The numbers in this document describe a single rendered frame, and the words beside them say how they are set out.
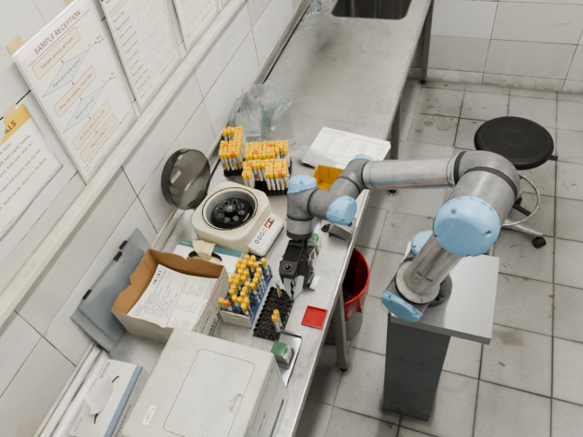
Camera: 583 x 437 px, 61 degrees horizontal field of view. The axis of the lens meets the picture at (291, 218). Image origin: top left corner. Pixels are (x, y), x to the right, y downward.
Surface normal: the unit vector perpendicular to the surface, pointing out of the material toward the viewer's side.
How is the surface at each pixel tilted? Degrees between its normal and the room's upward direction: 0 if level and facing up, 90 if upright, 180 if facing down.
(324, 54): 0
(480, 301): 1
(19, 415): 90
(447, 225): 84
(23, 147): 90
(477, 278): 1
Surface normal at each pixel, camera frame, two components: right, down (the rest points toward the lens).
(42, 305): 0.94, 0.18
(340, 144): -0.12, -0.63
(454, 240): -0.54, 0.62
